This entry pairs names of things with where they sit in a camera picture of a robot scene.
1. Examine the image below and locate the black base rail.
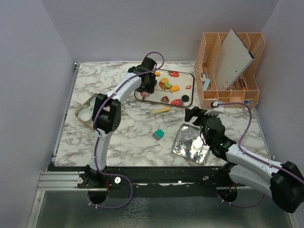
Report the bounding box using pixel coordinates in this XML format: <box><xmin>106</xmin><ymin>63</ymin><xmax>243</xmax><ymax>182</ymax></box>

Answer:
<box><xmin>46</xmin><ymin>162</ymin><xmax>274</xmax><ymax>198</ymax></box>

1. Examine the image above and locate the silver tin lid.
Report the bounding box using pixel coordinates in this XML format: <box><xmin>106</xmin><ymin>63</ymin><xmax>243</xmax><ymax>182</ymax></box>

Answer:
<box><xmin>171</xmin><ymin>123</ymin><xmax>209</xmax><ymax>165</ymax></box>

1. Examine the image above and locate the white paper cup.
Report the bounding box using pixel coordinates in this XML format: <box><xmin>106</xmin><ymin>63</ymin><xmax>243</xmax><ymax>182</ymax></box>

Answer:
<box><xmin>78</xmin><ymin>108</ymin><xmax>92</xmax><ymax>122</ymax></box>

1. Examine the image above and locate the gold cookie tin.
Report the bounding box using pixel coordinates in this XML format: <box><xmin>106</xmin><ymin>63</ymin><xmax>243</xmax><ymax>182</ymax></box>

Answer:
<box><xmin>75</xmin><ymin>93</ymin><xmax>98</xmax><ymax>131</ymax></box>

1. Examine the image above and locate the green grey eraser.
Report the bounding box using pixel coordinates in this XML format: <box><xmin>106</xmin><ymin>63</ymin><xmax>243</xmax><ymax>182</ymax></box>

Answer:
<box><xmin>153</xmin><ymin>129</ymin><xmax>164</xmax><ymax>140</ymax></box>

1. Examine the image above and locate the light blue eraser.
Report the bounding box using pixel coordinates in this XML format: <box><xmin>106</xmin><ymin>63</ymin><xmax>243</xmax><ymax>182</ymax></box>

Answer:
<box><xmin>203</xmin><ymin>78</ymin><xmax>210</xmax><ymax>91</ymax></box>

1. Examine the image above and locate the peach desk organizer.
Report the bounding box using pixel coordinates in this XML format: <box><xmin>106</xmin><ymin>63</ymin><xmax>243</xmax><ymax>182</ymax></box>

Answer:
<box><xmin>194</xmin><ymin>29</ymin><xmax>265</xmax><ymax>108</ymax></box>

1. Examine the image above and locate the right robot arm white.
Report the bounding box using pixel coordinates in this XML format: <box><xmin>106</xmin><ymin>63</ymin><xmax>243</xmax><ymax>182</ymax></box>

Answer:
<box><xmin>184</xmin><ymin>102</ymin><xmax>304</xmax><ymax>213</ymax></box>

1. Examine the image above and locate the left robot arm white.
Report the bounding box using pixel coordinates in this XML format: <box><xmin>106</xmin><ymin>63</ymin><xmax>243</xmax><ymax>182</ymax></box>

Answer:
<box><xmin>88</xmin><ymin>57</ymin><xmax>157</xmax><ymax>188</ymax></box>

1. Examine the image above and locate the round tan biscuit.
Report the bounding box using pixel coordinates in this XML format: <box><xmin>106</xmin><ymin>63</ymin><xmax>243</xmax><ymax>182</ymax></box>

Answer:
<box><xmin>161</xmin><ymin>78</ymin><xmax>169</xmax><ymax>84</ymax></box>

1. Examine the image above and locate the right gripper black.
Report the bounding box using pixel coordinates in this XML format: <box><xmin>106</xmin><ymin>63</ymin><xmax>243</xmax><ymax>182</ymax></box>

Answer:
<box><xmin>185</xmin><ymin>106</ymin><xmax>218</xmax><ymax>144</ymax></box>

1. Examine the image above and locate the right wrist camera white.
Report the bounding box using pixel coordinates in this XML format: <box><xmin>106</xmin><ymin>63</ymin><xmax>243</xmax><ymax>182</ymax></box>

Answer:
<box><xmin>205</xmin><ymin>101</ymin><xmax>224</xmax><ymax>116</ymax></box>

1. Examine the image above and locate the black sandwich cookie right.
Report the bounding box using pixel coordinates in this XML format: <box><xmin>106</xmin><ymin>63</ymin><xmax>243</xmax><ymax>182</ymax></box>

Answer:
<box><xmin>181</xmin><ymin>95</ymin><xmax>190</xmax><ymax>102</ymax></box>

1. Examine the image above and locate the green macaron cookie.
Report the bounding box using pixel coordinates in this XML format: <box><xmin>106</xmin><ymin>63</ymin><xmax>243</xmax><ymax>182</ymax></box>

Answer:
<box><xmin>164</xmin><ymin>83</ymin><xmax>172</xmax><ymax>89</ymax></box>

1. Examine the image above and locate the strawberry pattern tray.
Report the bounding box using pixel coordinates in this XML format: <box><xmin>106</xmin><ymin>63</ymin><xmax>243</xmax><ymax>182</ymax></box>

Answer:
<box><xmin>134</xmin><ymin>70</ymin><xmax>195</xmax><ymax>107</ymax></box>

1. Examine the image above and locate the brown heart cookie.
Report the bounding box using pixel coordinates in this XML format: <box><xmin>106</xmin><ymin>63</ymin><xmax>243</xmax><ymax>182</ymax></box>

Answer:
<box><xmin>161</xmin><ymin>96</ymin><xmax>170</xmax><ymax>103</ymax></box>

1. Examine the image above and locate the orange swirl cookie centre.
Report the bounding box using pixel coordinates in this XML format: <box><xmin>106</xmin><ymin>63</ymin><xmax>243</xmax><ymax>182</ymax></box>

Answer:
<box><xmin>160</xmin><ymin>84</ymin><xmax>167</xmax><ymax>90</ymax></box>

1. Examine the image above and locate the orange fish cookie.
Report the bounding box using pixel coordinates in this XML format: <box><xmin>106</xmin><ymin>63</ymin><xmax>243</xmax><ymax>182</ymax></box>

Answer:
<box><xmin>170</xmin><ymin>85</ymin><xmax>180</xmax><ymax>93</ymax></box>

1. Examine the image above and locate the grey white board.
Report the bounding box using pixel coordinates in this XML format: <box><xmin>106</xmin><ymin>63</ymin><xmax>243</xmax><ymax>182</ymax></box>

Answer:
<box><xmin>214</xmin><ymin>29</ymin><xmax>255</xmax><ymax>90</ymax></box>

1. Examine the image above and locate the yellow orange highlighter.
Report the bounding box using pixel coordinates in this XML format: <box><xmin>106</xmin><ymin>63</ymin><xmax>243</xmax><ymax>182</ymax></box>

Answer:
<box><xmin>150</xmin><ymin>107</ymin><xmax>170</xmax><ymax>114</ymax></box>

